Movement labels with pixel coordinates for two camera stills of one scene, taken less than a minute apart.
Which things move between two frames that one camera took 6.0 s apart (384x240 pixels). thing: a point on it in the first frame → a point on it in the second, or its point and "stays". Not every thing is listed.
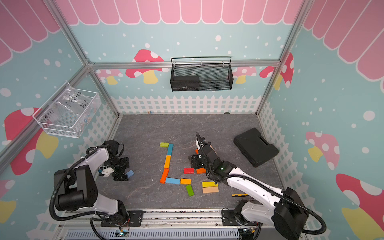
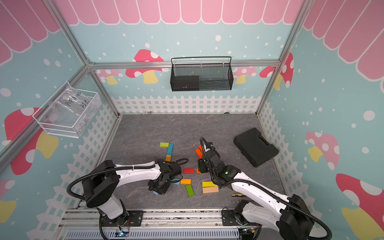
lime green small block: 164,144 stays
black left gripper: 115,174 → 161,191
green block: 190,190 stays
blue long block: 173,180 stays
